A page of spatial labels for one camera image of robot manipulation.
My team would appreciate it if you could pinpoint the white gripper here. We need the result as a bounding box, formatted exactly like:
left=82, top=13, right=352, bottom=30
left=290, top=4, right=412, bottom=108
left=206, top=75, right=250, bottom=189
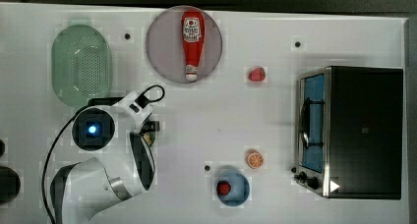
left=113, top=91, right=160, bottom=134

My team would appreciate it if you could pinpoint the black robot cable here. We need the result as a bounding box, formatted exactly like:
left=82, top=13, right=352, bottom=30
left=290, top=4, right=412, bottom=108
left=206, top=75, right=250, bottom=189
left=40, top=97, right=122, bottom=224

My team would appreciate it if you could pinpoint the small red fruit in bowl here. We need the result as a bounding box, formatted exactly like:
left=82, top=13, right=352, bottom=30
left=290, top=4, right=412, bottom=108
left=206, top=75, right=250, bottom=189
left=216, top=181, right=231, bottom=196

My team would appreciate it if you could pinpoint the red ketchup bottle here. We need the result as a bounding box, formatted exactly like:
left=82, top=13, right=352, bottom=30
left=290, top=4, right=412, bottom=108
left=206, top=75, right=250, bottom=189
left=181, top=9, right=206, bottom=82

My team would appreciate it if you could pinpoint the red strawberry toy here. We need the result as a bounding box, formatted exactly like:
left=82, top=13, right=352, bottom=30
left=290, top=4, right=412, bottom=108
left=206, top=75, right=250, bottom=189
left=248, top=67, right=266, bottom=83

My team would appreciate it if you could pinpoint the black round object left edge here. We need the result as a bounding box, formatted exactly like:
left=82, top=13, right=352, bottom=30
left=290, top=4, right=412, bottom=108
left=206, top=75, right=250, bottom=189
left=0, top=166, right=21, bottom=205

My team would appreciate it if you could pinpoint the orange slice toy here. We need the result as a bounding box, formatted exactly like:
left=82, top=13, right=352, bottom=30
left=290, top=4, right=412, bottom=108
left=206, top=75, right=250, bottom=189
left=246, top=150, right=264, bottom=169

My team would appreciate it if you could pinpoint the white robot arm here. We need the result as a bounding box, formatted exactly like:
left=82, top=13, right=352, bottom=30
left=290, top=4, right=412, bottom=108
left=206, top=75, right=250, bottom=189
left=50, top=91, right=156, bottom=224

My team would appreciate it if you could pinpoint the green perforated colander basket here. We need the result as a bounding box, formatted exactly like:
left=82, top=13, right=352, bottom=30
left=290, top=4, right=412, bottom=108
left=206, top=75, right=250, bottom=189
left=51, top=25, right=112, bottom=107

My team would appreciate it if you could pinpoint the grey round plate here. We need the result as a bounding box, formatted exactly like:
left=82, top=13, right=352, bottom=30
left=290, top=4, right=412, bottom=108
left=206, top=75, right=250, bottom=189
left=146, top=6, right=222, bottom=84

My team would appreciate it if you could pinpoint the blue bowl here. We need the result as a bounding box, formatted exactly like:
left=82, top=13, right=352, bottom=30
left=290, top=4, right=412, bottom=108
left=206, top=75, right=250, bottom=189
left=214, top=171, right=251, bottom=207

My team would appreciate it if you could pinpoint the black toaster oven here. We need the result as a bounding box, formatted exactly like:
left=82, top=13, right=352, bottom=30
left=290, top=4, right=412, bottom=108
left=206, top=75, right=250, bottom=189
left=291, top=66, right=404, bottom=199

